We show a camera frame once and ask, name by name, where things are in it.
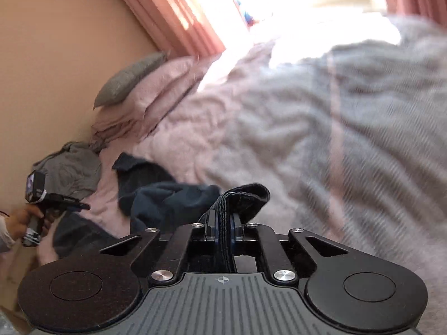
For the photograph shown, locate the grey checked cushion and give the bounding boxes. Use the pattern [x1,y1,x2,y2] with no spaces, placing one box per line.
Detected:
[93,52,167,109]

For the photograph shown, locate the person's left hand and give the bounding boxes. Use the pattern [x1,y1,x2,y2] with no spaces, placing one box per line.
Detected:
[1,204,55,253]

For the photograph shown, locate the pink left curtain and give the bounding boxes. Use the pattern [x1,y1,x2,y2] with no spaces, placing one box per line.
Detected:
[124,0,225,58]

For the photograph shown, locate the pink and grey bed duvet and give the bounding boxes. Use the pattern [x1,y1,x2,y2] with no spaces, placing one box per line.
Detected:
[34,15,447,335]

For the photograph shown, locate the grey sweatpants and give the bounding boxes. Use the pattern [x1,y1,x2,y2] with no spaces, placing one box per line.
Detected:
[32,142,101,200]

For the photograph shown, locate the dark blue denim jeans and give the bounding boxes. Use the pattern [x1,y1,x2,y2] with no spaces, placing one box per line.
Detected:
[52,151,271,274]

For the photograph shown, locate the colourful items on windowsill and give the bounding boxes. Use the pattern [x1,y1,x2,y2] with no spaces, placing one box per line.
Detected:
[236,0,259,28]

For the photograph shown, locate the pink pillow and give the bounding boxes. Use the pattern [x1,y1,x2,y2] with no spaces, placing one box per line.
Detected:
[91,57,214,143]

